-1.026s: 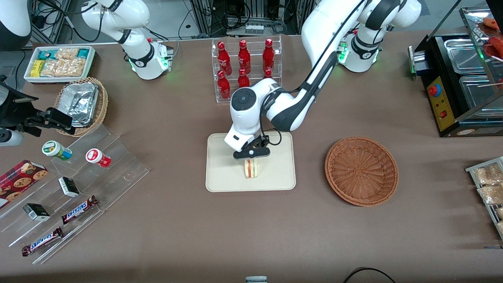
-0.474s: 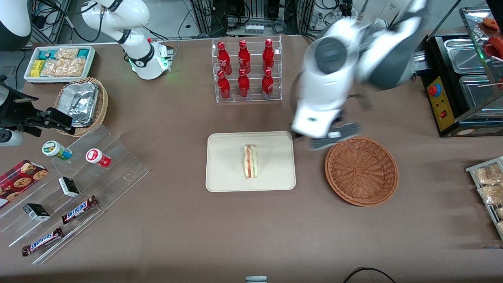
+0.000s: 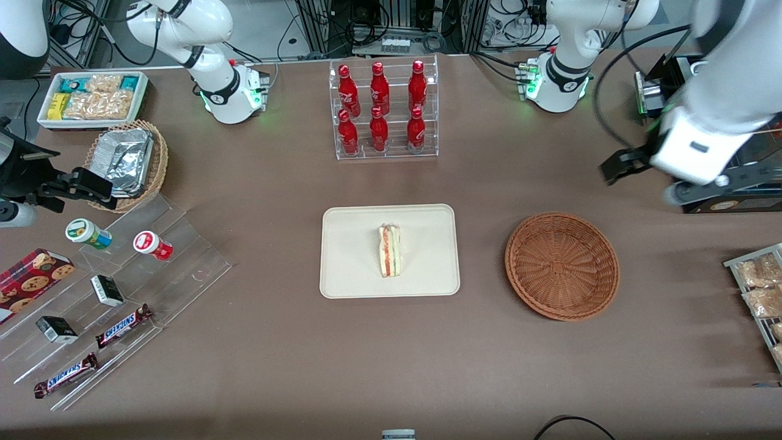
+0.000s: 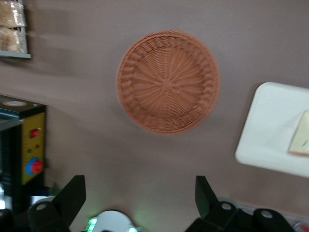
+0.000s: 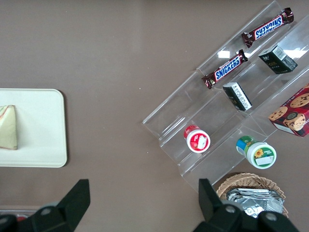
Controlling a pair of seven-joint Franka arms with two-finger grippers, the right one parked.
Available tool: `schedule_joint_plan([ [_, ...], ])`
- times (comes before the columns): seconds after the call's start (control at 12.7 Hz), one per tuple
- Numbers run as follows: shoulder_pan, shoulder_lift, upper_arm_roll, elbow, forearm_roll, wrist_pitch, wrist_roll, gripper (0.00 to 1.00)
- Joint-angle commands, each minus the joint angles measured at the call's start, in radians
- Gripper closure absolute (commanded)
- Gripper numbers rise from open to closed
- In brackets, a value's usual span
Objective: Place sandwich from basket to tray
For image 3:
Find brown round wicker basket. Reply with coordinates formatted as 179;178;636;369
505;211;620;322

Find large clear cracker bag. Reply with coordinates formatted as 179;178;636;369
63;90;134;121

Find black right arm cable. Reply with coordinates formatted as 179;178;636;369
98;0;161;67

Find green lid snack cup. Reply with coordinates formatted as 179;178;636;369
65;218;113;251

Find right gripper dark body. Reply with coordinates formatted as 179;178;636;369
0;119;60;204

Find white plastic snack bin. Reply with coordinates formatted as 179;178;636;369
37;70;150;131

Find Snickers chocolate bar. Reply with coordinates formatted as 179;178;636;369
33;352;99;400
95;303;154;350

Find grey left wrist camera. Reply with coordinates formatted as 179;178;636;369
664;175;731;206

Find cream plastic tray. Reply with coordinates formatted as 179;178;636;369
320;203;461;299

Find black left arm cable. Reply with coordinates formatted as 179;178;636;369
594;24;694;150

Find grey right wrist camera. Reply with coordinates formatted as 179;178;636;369
0;201;38;229

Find clear acrylic stepped display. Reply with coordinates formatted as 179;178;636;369
0;192;233;412

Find clear acrylic bottle rack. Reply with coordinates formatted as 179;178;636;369
329;54;439;161

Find red lid snack cup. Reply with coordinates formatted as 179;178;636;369
133;230;174;262

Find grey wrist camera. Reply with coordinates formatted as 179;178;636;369
0;201;38;229
664;175;731;206

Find silver foil container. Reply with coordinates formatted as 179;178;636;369
92;127;155;198

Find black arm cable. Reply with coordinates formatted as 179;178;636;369
98;0;161;67
594;24;694;150

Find red cookie box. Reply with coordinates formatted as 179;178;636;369
0;247;76;325

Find small black box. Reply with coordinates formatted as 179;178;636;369
35;315;79;345
90;274;125;308

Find tan wicker basket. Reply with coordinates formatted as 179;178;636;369
85;119;169;214

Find black floor cable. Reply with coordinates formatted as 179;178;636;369
533;415;616;440

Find triangular sandwich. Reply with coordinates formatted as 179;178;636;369
377;223;403;279

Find red soda bottle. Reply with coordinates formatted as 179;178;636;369
408;59;428;112
369;107;390;153
406;106;426;153
338;64;361;118
338;110;360;155
370;61;390;116

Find grey wire rack tray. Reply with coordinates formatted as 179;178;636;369
723;243;782;374

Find small clear cracker bag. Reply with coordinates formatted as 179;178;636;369
86;74;123;94

